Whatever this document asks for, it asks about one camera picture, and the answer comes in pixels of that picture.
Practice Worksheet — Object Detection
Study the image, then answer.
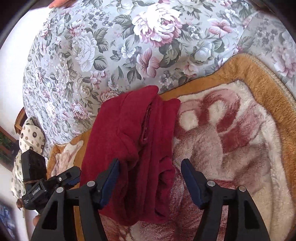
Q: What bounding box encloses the dark red knit sweater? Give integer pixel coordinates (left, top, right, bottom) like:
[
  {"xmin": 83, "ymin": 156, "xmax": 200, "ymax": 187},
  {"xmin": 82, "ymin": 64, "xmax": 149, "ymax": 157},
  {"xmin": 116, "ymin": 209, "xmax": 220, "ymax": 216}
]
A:
[{"xmin": 81, "ymin": 85, "xmax": 180, "ymax": 226}]

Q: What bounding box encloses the person's left hand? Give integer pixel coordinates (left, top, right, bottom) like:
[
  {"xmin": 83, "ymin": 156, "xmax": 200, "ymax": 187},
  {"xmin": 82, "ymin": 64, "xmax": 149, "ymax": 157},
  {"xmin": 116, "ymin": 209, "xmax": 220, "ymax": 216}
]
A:
[{"xmin": 16, "ymin": 198, "xmax": 41, "ymax": 228}]

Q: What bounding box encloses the cream patterned pillow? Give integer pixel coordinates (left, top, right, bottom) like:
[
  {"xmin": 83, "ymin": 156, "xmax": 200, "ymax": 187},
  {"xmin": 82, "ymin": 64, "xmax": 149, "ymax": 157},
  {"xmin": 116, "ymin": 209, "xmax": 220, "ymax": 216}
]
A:
[{"xmin": 11, "ymin": 118, "xmax": 45, "ymax": 199}]

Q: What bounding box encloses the wooden chair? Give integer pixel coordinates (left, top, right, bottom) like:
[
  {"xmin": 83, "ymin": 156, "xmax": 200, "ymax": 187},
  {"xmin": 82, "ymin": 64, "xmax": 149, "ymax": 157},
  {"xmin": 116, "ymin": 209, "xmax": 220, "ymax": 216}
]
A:
[{"xmin": 14, "ymin": 108, "xmax": 27, "ymax": 134}]

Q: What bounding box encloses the floral plush fleece blanket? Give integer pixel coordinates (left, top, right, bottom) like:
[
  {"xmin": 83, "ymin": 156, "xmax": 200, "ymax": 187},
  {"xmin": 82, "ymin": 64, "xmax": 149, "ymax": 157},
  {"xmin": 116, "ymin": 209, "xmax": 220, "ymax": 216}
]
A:
[{"xmin": 48, "ymin": 55, "xmax": 295, "ymax": 240}]

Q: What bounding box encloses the floral bed quilt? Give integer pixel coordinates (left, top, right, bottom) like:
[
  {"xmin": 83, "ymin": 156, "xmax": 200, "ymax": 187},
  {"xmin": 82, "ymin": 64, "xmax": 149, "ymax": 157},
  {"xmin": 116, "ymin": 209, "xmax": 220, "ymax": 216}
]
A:
[{"xmin": 23, "ymin": 1, "xmax": 295, "ymax": 156}]

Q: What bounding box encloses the peach pillow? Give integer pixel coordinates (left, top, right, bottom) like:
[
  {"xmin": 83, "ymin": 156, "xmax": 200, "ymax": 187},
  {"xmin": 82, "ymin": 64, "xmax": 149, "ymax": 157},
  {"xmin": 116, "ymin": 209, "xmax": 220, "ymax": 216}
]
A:
[{"xmin": 48, "ymin": 0, "xmax": 76, "ymax": 9}]

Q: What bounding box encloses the framed wall picture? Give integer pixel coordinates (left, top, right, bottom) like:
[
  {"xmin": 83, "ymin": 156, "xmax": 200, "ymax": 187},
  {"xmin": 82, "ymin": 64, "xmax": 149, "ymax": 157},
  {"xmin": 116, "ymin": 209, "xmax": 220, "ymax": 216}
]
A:
[{"xmin": 0, "ymin": 201, "xmax": 19, "ymax": 241}]

